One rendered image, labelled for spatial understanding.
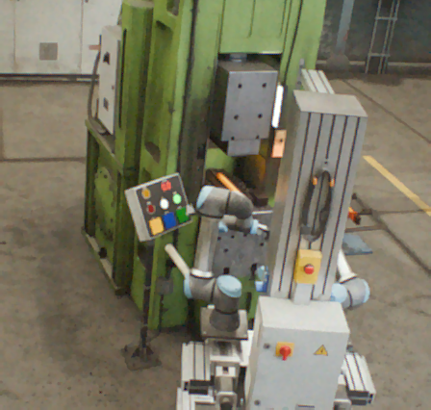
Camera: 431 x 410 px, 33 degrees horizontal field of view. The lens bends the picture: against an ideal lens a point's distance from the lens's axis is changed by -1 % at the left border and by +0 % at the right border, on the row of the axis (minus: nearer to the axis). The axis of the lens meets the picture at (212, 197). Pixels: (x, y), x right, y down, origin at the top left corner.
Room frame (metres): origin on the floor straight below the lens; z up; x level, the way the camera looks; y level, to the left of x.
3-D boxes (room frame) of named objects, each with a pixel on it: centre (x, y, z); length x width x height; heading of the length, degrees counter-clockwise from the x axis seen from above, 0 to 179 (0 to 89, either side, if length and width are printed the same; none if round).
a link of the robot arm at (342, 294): (2.90, -0.63, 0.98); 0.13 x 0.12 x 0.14; 128
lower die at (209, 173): (4.05, -0.05, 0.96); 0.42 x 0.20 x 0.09; 27
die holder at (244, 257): (4.09, -0.10, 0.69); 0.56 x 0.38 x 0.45; 27
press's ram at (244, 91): (4.07, -0.09, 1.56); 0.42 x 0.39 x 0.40; 27
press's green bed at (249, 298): (4.09, -0.10, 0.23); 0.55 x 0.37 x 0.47; 27
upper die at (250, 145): (4.05, -0.05, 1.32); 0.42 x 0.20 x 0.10; 27
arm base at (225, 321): (2.86, -0.13, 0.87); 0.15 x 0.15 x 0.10
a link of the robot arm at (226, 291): (2.86, -0.12, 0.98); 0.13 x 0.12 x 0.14; 81
